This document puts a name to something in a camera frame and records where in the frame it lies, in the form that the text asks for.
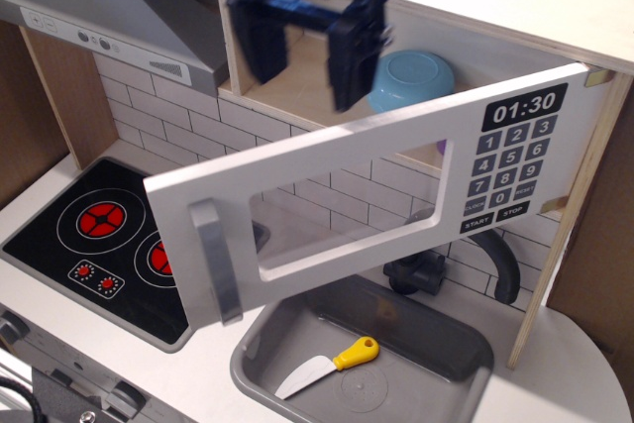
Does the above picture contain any wooden microwave cabinet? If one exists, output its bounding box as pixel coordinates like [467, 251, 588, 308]
[223, 0, 633, 363]

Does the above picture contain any grey toy sink basin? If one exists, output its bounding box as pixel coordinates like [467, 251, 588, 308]
[230, 276, 494, 422]

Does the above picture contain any yellow handled toy knife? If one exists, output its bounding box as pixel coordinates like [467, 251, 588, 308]
[274, 336, 380, 400]

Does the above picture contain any grey range hood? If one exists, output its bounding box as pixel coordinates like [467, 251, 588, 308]
[1, 0, 229, 96]

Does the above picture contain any grey oven control panel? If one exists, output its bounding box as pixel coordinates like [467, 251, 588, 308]
[1, 307, 190, 422]

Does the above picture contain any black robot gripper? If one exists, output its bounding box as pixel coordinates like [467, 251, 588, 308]
[226, 0, 390, 112]

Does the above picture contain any white toy microwave door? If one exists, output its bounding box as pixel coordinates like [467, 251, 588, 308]
[145, 63, 603, 329]

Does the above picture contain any light blue bowl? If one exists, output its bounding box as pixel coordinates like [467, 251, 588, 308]
[368, 50, 456, 113]

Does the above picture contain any dark grey toy faucet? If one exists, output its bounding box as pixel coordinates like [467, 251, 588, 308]
[382, 230, 521, 305]

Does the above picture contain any black toy stovetop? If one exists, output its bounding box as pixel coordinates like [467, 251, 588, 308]
[1, 158, 192, 353]

